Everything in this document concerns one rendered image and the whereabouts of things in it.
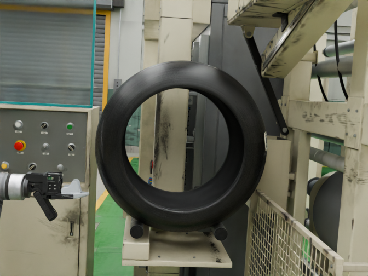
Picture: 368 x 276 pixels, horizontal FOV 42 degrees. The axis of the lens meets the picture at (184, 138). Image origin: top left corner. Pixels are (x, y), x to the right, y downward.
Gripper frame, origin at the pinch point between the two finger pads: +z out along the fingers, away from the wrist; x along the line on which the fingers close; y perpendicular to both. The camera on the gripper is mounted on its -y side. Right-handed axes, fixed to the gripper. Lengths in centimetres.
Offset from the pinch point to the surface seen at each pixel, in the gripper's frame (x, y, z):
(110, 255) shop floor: 222, -105, -3
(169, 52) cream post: 28, 52, 27
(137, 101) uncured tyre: -11.0, 33.8, 16.3
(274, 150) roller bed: 21, 16, 70
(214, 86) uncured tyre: -11, 40, 41
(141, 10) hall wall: 912, 193, -1
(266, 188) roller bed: 20, 1, 68
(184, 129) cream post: 27.7, 22.0, 34.9
